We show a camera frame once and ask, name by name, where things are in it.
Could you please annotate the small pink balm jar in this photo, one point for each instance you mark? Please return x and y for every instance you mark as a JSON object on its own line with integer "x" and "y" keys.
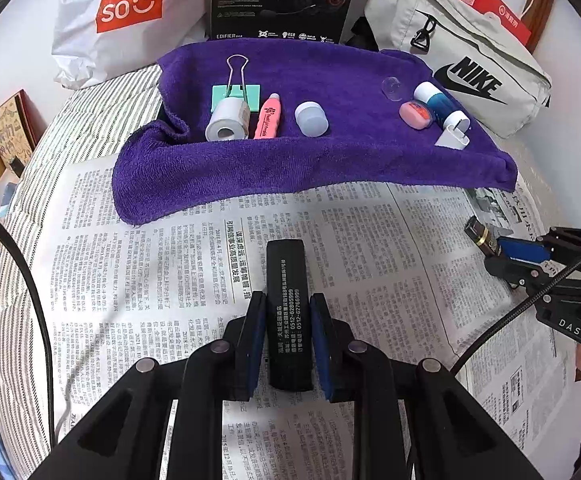
{"x": 414, "y": 115}

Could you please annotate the brown wooden post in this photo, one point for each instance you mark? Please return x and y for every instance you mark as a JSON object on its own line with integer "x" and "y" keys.
{"x": 543, "y": 10}

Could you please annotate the beige sling bag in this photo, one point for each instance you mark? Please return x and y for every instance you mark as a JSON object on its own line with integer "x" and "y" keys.
{"x": 470, "y": 40}

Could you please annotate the white shopping bag red logo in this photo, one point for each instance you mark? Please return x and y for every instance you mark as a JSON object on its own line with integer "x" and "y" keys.
{"x": 130, "y": 40}

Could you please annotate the small white jar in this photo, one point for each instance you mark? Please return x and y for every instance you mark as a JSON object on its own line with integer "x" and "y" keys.
{"x": 312, "y": 119}

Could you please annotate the clear plastic cap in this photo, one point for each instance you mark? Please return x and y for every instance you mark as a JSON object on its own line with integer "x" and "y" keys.
{"x": 393, "y": 89}

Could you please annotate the red paper bag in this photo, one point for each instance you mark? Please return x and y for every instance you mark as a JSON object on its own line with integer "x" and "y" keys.
{"x": 490, "y": 5}

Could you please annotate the white cylindrical roll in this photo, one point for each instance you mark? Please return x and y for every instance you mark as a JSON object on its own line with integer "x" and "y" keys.
{"x": 230, "y": 115}

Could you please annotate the white charger plug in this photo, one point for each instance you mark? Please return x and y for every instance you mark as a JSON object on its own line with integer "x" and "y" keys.
{"x": 450, "y": 139}

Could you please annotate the black and gold bottle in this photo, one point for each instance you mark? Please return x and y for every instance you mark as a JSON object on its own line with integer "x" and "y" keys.
{"x": 480, "y": 235}

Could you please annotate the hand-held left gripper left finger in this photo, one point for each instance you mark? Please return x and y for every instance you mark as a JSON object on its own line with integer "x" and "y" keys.
{"x": 255, "y": 340}

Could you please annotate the pink tube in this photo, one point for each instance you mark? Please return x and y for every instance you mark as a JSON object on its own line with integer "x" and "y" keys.
{"x": 269, "y": 117}

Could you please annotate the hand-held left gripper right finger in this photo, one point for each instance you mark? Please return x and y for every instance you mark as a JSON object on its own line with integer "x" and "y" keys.
{"x": 323, "y": 345}

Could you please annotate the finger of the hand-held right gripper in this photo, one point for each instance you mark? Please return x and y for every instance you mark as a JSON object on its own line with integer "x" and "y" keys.
{"x": 504, "y": 267}
{"x": 520, "y": 250}

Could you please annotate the black rectangular box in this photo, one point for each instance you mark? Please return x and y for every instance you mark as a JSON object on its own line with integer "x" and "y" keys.
{"x": 288, "y": 285}

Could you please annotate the green binder clip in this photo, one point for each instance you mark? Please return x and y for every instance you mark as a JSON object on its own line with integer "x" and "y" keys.
{"x": 253, "y": 97}

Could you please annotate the newspaper sheet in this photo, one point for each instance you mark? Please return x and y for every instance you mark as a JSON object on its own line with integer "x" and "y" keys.
{"x": 170, "y": 260}

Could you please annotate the blue and white bottle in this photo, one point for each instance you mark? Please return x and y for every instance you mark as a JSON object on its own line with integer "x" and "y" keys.
{"x": 440, "y": 105}

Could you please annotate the purple towel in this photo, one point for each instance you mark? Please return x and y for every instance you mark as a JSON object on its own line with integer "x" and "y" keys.
{"x": 320, "y": 170}

